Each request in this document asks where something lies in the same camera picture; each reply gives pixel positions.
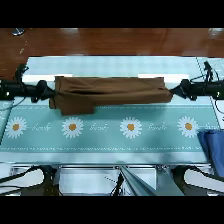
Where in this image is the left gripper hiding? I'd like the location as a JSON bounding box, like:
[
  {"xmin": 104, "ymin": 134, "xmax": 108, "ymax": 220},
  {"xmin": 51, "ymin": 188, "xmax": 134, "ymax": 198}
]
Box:
[{"xmin": 31, "ymin": 79, "xmax": 57, "ymax": 103}]

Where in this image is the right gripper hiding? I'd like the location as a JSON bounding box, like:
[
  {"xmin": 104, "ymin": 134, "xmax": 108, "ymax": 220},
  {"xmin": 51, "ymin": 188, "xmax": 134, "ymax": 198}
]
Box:
[{"xmin": 169, "ymin": 78, "xmax": 198, "ymax": 101}]

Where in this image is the brown T-shirt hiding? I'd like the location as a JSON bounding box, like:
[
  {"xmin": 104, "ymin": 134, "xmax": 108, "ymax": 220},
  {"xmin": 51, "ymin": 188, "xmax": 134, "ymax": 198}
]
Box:
[{"xmin": 48, "ymin": 76, "xmax": 174, "ymax": 117}]

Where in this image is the blue garment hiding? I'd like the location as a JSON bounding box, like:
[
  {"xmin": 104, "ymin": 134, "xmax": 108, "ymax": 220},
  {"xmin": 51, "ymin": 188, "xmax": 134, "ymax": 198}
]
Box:
[{"xmin": 196, "ymin": 129, "xmax": 224, "ymax": 178}]

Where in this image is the silver frame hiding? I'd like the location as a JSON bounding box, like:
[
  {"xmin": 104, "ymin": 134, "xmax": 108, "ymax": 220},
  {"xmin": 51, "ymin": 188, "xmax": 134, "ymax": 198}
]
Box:
[{"xmin": 0, "ymin": 161, "xmax": 224, "ymax": 197}]

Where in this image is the black cable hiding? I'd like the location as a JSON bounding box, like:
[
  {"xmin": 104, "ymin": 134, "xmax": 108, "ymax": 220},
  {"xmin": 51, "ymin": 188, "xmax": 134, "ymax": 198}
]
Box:
[{"xmin": 104, "ymin": 172, "xmax": 126, "ymax": 197}]

